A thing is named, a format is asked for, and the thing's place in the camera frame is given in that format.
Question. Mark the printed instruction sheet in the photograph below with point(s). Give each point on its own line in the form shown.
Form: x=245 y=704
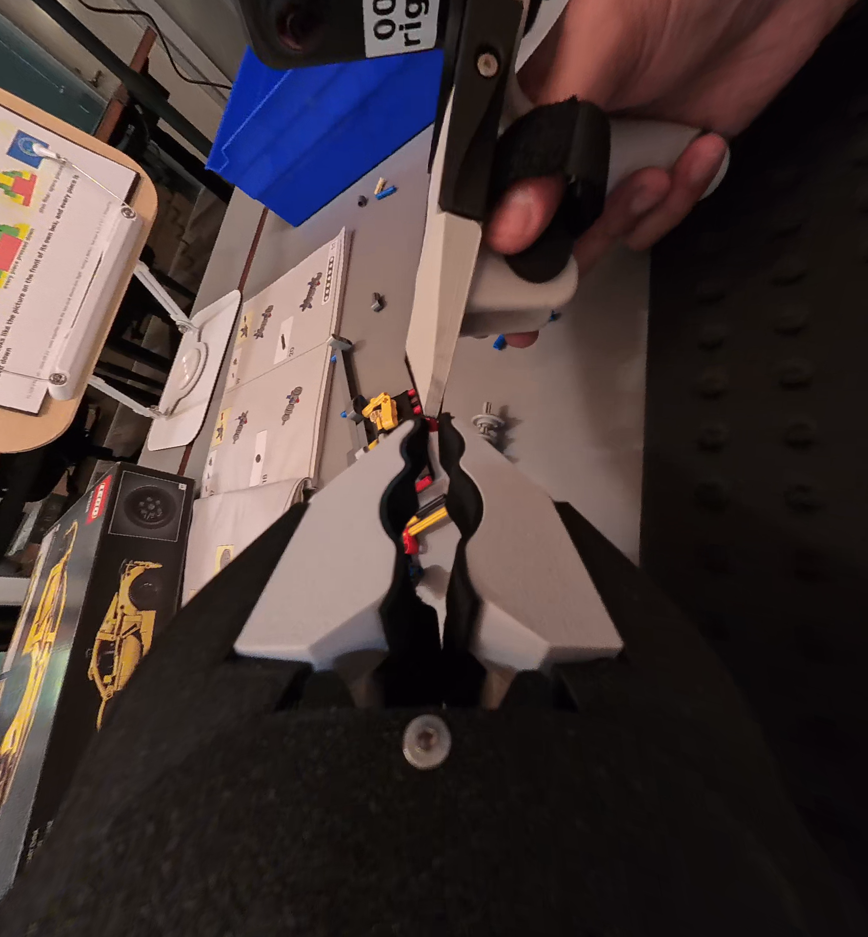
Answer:
x=38 y=256

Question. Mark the grey lego axle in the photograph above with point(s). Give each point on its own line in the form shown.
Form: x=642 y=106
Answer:
x=488 y=407

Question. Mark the lego instruction booklet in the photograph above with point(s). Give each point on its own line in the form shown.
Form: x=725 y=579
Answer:
x=287 y=380

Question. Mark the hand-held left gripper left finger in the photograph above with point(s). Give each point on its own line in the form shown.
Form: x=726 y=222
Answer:
x=324 y=578

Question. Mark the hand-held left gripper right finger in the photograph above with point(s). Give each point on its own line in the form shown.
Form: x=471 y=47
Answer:
x=543 y=578

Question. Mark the grey lego pulley disc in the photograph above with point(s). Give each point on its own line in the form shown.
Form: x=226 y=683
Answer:
x=486 y=423

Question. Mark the blue plastic bin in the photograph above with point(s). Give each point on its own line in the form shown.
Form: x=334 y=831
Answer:
x=316 y=132

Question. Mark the light wooden side table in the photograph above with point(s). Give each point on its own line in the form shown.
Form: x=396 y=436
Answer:
x=9 y=432

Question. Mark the person's right hand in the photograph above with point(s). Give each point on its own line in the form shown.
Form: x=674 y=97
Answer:
x=682 y=58

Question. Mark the yellow car lego box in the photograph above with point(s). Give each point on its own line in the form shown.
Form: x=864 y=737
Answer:
x=75 y=659

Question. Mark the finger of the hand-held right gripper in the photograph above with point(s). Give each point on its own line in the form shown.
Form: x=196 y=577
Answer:
x=441 y=293

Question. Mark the partly built lego chassis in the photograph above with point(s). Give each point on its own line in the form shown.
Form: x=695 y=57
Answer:
x=379 y=410

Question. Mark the black metal rail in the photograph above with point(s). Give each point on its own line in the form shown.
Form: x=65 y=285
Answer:
x=134 y=95

